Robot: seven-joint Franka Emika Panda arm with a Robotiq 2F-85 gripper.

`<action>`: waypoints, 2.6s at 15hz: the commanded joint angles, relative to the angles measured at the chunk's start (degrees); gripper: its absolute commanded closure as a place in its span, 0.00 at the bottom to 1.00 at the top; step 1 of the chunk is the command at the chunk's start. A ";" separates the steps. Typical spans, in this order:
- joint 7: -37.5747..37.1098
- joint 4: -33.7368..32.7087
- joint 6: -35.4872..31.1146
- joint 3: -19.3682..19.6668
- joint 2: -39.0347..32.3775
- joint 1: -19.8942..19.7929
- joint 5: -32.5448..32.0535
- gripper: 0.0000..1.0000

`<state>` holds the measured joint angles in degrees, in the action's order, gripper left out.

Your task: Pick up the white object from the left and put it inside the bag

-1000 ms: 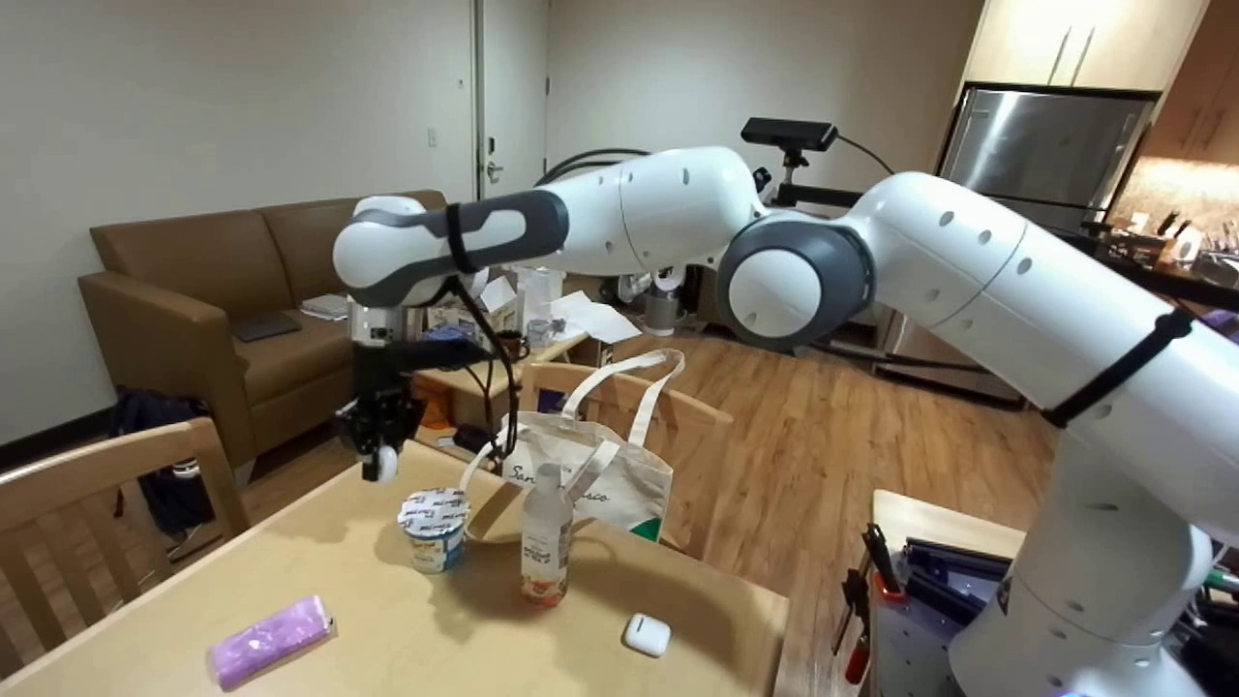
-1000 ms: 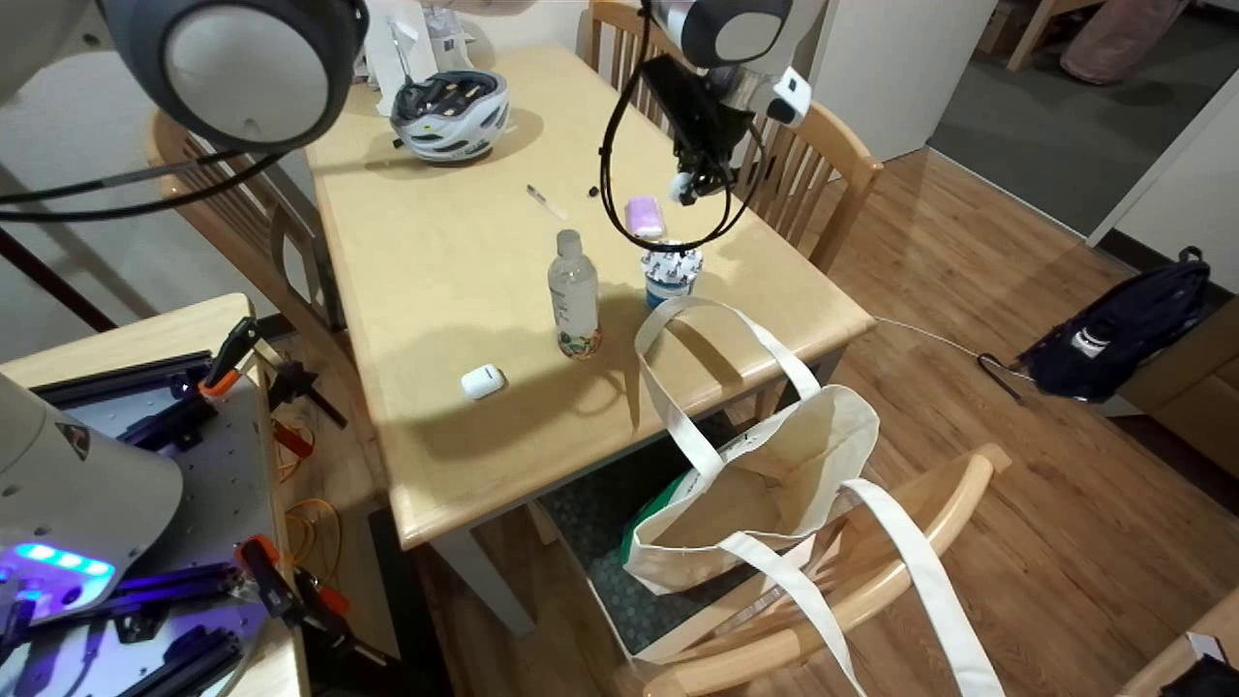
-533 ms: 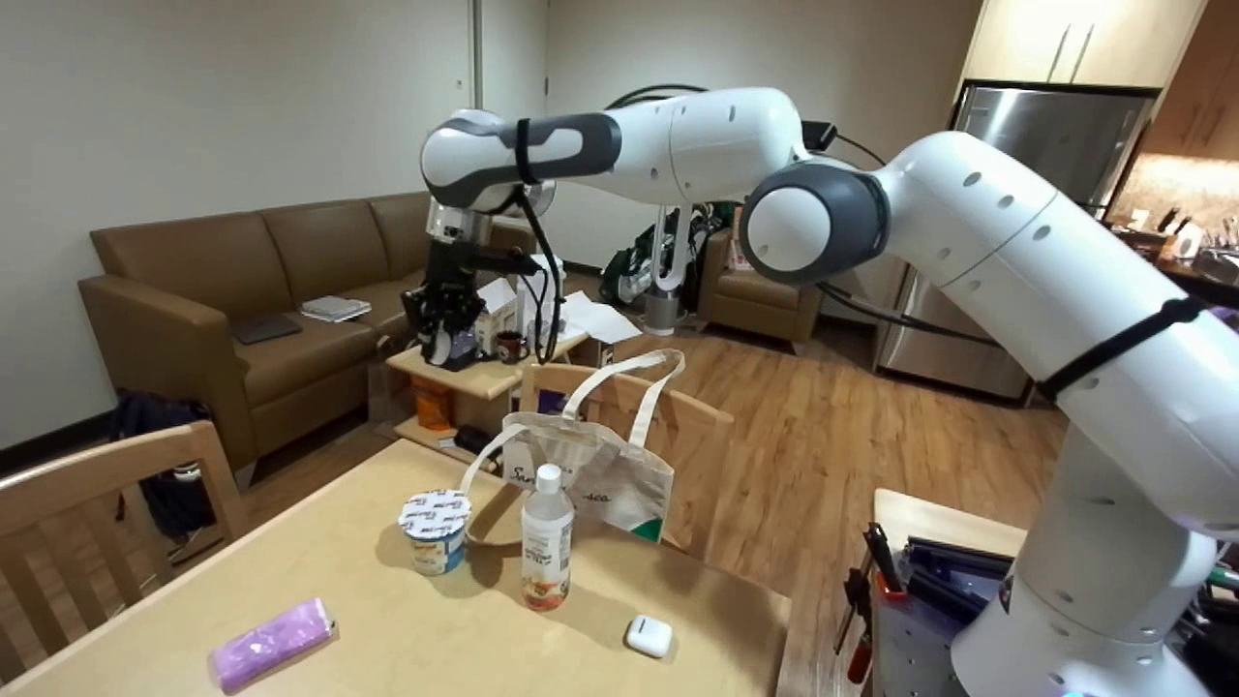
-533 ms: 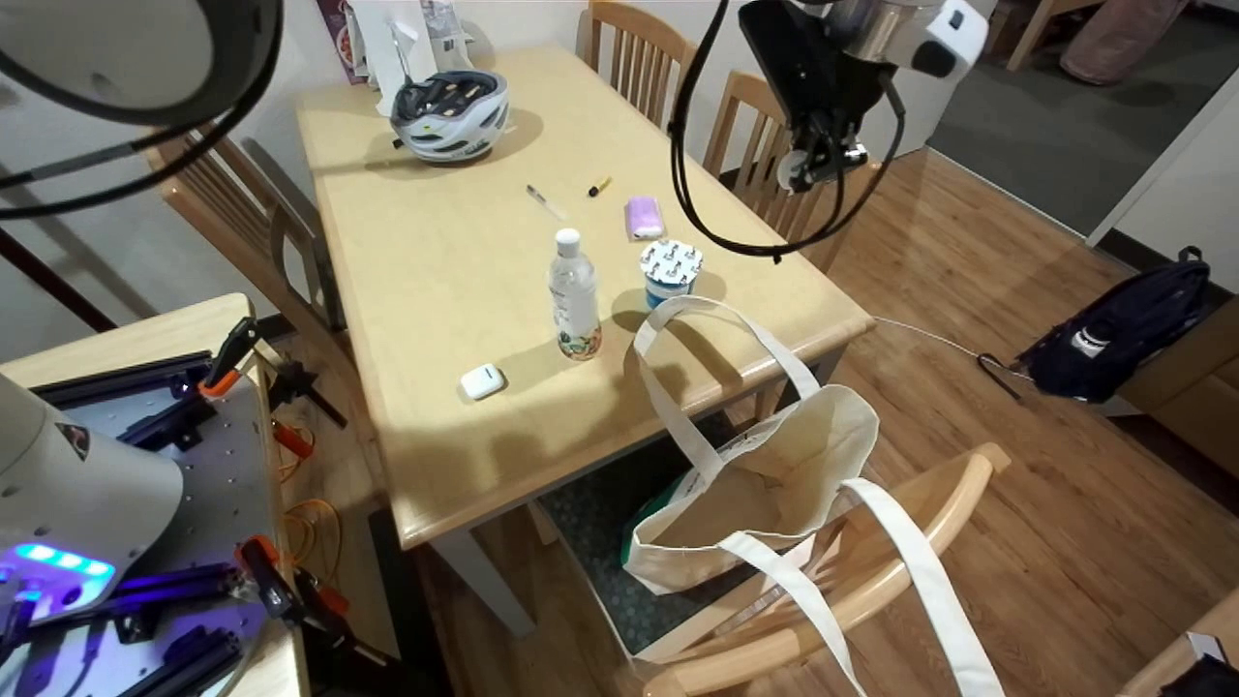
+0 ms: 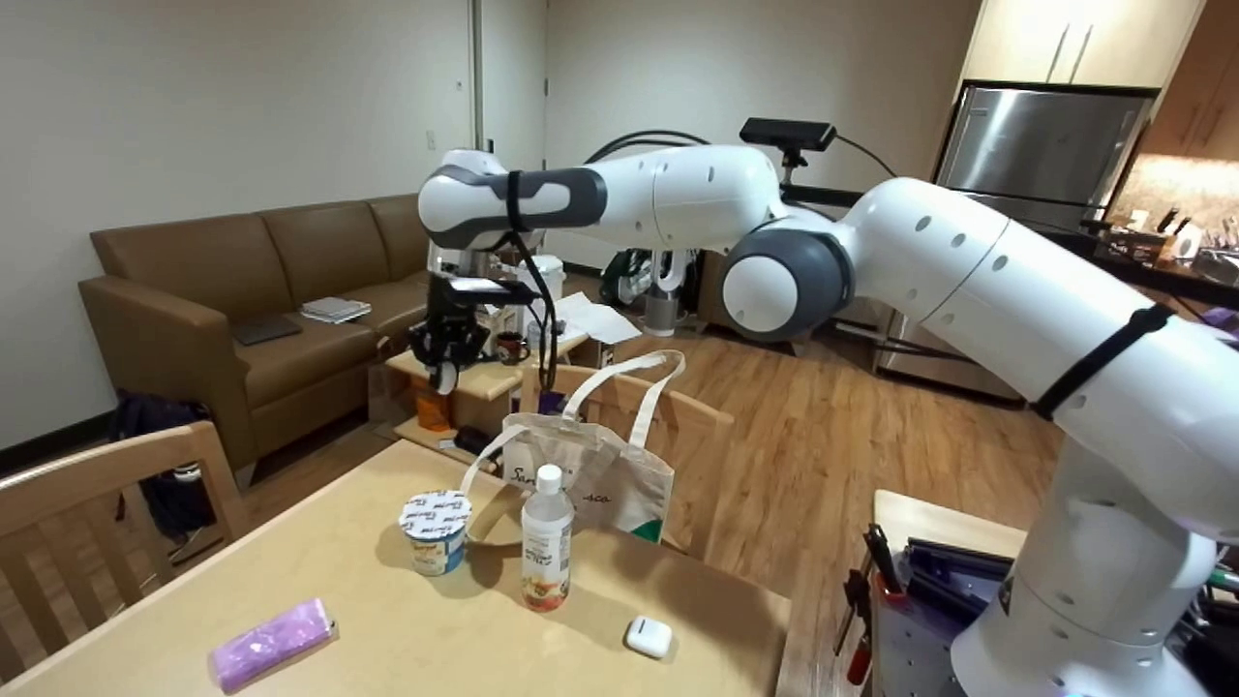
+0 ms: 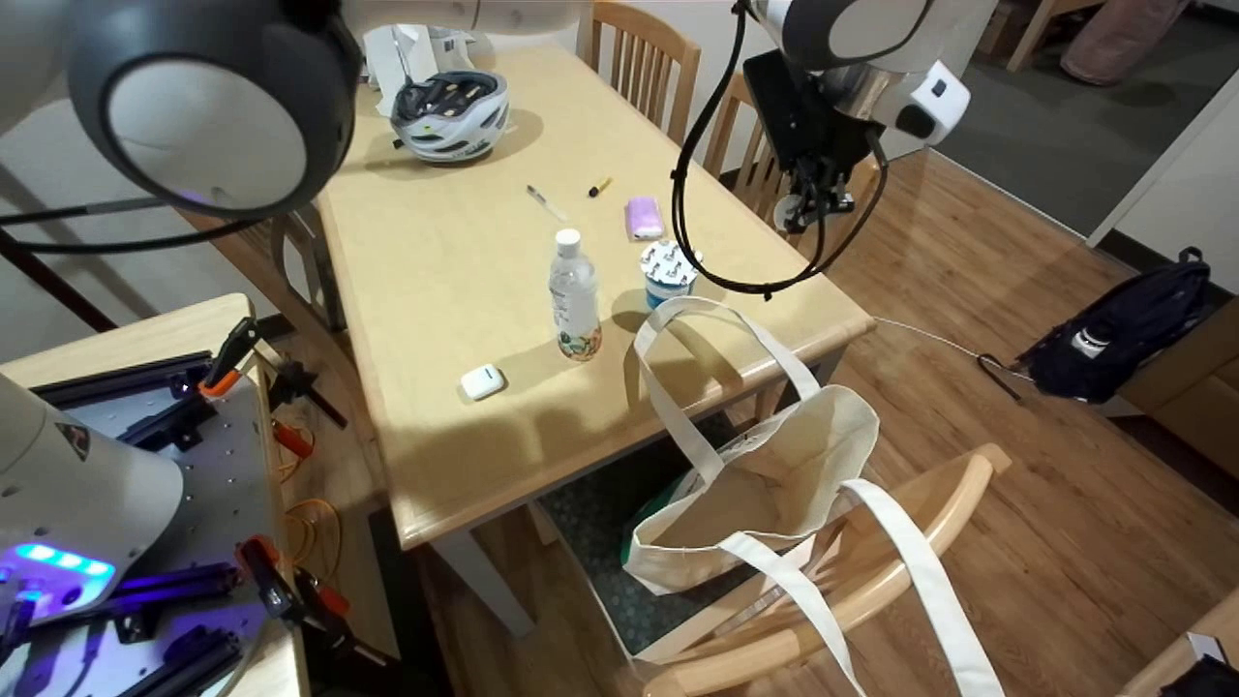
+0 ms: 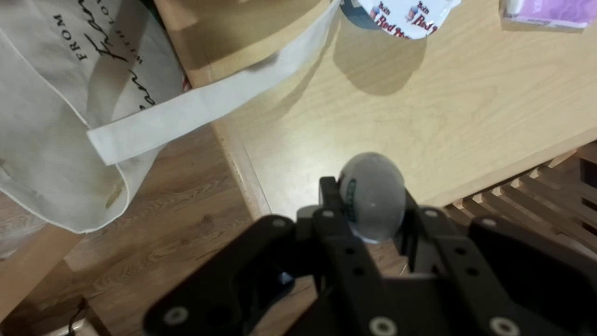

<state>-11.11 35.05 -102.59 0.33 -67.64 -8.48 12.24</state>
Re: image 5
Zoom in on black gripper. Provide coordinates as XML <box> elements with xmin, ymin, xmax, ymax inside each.
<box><xmin>408</xmin><ymin>262</ymin><xmax>542</xmax><ymax>396</ymax></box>

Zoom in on orange object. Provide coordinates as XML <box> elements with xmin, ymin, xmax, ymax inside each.
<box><xmin>410</xmin><ymin>382</ymin><xmax>458</xmax><ymax>434</ymax></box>

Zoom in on white canvas tote bag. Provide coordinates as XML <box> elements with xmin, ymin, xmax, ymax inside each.
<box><xmin>458</xmin><ymin>345</ymin><xmax>694</xmax><ymax>547</ymax></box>

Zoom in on low wooden coffee table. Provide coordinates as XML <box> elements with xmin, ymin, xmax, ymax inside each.
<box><xmin>364</xmin><ymin>324</ymin><xmax>636</xmax><ymax>459</ymax></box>

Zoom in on white papers stack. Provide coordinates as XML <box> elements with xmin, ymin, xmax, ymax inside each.
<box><xmin>299</xmin><ymin>289</ymin><xmax>375</xmax><ymax>329</ymax></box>

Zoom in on loose white paper sheets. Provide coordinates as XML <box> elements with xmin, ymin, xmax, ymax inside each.
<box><xmin>552</xmin><ymin>289</ymin><xmax>648</xmax><ymax>354</ymax></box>

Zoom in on white printed food cup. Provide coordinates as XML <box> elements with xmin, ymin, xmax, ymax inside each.
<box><xmin>393</xmin><ymin>483</ymin><xmax>477</xmax><ymax>579</ymax></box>

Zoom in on clear plastic bottle white cap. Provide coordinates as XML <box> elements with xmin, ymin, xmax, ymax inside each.
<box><xmin>517</xmin><ymin>459</ymin><xmax>578</xmax><ymax>616</ymax></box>

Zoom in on brown leather sofa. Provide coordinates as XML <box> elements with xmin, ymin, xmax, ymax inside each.
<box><xmin>75</xmin><ymin>190</ymin><xmax>449</xmax><ymax>478</ymax></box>

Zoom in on wooden chair with solid back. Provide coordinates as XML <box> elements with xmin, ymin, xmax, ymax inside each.
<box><xmin>515</xmin><ymin>359</ymin><xmax>737</xmax><ymax>564</ymax></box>

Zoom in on white door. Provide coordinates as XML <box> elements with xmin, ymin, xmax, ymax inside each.
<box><xmin>470</xmin><ymin>0</ymin><xmax>552</xmax><ymax>166</ymax></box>

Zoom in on black backpack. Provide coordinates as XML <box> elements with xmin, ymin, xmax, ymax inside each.
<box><xmin>108</xmin><ymin>392</ymin><xmax>219</xmax><ymax>539</ymax></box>

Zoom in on purple rectangular packet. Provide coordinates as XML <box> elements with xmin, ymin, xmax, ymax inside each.
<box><xmin>204</xmin><ymin>592</ymin><xmax>342</xmax><ymax>697</ymax></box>

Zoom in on small white flat box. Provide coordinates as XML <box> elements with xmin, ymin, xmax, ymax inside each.
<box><xmin>619</xmin><ymin>612</ymin><xmax>677</xmax><ymax>663</ymax></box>

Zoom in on wooden slatted chair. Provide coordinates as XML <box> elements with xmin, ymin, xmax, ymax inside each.
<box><xmin>0</xmin><ymin>419</ymin><xmax>257</xmax><ymax>680</ymax></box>

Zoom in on black tool tray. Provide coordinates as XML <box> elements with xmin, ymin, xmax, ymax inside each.
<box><xmin>888</xmin><ymin>539</ymin><xmax>1036</xmax><ymax>697</ymax></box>

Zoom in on stainless steel refrigerator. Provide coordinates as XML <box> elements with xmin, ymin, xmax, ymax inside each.
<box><xmin>837</xmin><ymin>79</ymin><xmax>1161</xmax><ymax>408</ymax></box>

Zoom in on black kitchen counter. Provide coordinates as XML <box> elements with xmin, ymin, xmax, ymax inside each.
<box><xmin>1077</xmin><ymin>215</ymin><xmax>1239</xmax><ymax>314</ymax></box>

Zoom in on cream kitchen cabinets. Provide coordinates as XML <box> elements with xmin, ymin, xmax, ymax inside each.
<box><xmin>959</xmin><ymin>0</ymin><xmax>1212</xmax><ymax>92</ymax></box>

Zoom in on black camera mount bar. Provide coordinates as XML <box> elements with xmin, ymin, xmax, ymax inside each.
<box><xmin>779</xmin><ymin>177</ymin><xmax>863</xmax><ymax>214</ymax></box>

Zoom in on black stereo camera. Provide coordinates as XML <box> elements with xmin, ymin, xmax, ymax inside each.
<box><xmin>737</xmin><ymin>114</ymin><xmax>839</xmax><ymax>170</ymax></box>

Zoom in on thin black camera cable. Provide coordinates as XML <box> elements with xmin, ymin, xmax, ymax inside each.
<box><xmin>828</xmin><ymin>133</ymin><xmax>901</xmax><ymax>183</ymax></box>

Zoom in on red handled tools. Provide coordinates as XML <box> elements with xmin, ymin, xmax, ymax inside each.
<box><xmin>837</xmin><ymin>519</ymin><xmax>911</xmax><ymax>689</ymax></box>

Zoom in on black arm strap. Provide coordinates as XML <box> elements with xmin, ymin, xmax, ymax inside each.
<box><xmin>1025</xmin><ymin>301</ymin><xmax>1178</xmax><ymax>422</ymax></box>

